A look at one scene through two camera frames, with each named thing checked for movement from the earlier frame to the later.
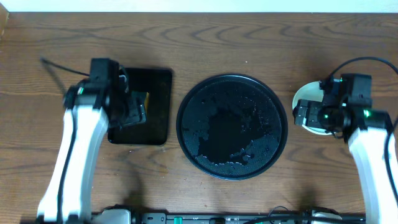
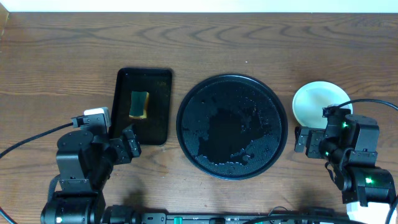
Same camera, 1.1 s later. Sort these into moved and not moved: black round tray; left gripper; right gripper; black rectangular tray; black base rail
Moved: right gripper; left gripper
Not moved: black round tray; black rectangular tray; black base rail
